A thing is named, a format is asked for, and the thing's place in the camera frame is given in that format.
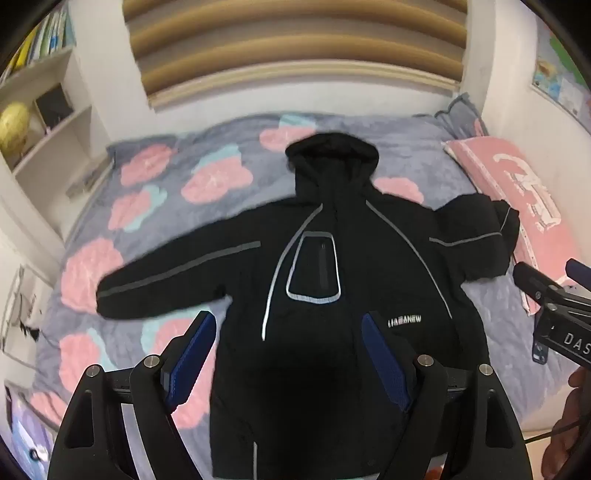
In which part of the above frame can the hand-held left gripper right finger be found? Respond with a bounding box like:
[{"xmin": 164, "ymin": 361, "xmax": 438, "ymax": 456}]
[{"xmin": 360, "ymin": 312, "xmax": 532, "ymax": 480}]

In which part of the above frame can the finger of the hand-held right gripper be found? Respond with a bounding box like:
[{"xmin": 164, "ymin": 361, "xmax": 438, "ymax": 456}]
[
  {"xmin": 512, "ymin": 261, "xmax": 568, "ymax": 309},
  {"xmin": 565, "ymin": 258, "xmax": 591, "ymax": 291}
]

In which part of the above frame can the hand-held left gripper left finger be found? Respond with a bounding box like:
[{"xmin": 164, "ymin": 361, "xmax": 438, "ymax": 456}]
[{"xmin": 48, "ymin": 310, "xmax": 218, "ymax": 480}]

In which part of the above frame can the black hooded jacket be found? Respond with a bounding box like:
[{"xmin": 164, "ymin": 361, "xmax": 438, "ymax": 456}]
[{"xmin": 96, "ymin": 132, "xmax": 522, "ymax": 480}]

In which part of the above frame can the person's right hand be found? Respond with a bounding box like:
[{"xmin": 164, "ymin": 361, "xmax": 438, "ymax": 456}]
[{"xmin": 541, "ymin": 368, "xmax": 591, "ymax": 480}]

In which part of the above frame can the pink pillow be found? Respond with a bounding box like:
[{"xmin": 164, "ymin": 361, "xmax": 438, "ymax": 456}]
[{"xmin": 442, "ymin": 136, "xmax": 585, "ymax": 316}]

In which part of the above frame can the grey floral blanket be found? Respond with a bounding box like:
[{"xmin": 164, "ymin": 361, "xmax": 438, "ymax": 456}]
[{"xmin": 34, "ymin": 111, "xmax": 571, "ymax": 430}]

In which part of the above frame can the grey pillow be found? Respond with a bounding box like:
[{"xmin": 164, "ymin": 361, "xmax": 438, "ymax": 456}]
[{"xmin": 434, "ymin": 92, "xmax": 489, "ymax": 138}]

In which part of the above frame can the white bookshelf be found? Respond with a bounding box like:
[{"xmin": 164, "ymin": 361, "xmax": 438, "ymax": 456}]
[{"xmin": 0, "ymin": 44, "xmax": 114, "ymax": 278}]

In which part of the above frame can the dark box on shelf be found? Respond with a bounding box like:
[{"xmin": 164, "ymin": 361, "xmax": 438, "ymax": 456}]
[{"xmin": 34, "ymin": 84, "xmax": 75, "ymax": 134}]

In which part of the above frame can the yellow globe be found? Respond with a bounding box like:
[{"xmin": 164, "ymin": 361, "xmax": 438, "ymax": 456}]
[{"xmin": 0, "ymin": 102, "xmax": 33, "ymax": 149}]

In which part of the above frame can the wooden slatted headboard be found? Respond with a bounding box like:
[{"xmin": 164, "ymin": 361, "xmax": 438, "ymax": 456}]
[{"xmin": 122, "ymin": 0, "xmax": 469, "ymax": 109}]

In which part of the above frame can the row of books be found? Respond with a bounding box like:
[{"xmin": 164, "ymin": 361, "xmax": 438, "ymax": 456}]
[{"xmin": 2, "ymin": 7, "xmax": 75, "ymax": 81}]

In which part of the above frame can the black cable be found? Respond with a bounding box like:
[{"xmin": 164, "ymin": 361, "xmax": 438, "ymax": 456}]
[{"xmin": 521, "ymin": 410, "xmax": 588, "ymax": 445}]

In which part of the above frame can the wall map poster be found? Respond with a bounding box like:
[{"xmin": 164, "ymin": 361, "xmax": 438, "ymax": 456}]
[{"xmin": 531, "ymin": 21, "xmax": 591, "ymax": 132}]

